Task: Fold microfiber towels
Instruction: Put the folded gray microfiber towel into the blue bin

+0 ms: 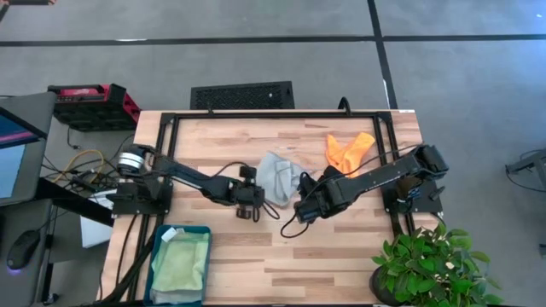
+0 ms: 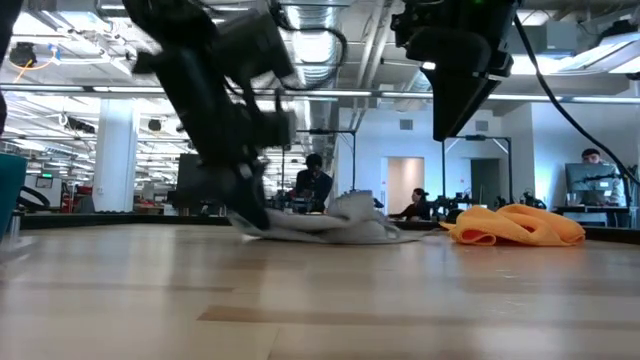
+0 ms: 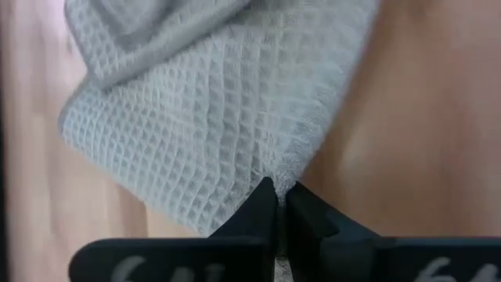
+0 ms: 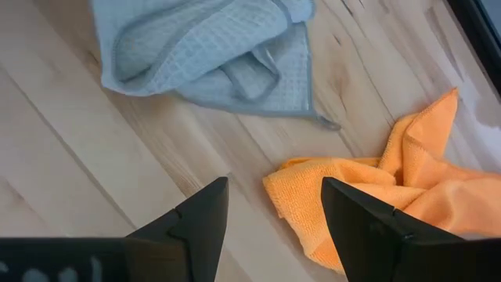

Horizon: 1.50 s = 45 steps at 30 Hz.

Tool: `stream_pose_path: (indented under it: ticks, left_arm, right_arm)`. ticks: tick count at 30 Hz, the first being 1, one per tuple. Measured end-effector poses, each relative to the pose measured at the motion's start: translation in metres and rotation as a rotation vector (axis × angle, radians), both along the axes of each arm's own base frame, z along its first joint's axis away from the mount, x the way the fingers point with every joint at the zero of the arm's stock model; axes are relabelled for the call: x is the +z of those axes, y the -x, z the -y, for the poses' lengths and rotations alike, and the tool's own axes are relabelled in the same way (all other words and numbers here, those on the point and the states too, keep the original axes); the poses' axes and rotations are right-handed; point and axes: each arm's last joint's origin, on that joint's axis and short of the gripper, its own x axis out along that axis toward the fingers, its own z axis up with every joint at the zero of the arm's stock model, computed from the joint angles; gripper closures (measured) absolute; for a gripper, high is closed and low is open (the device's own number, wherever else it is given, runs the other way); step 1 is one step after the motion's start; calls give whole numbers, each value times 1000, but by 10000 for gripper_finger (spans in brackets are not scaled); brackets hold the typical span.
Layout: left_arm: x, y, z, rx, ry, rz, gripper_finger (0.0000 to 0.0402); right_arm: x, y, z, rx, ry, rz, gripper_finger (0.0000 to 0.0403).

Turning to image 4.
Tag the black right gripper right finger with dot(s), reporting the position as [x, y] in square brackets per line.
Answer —
[360, 227]

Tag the orange microfiber towel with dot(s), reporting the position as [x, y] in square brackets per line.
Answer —
[297, 196]

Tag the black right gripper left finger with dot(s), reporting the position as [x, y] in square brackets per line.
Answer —
[203, 219]

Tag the grey waffle microfiber towel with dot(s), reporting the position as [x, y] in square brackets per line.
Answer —
[195, 47]

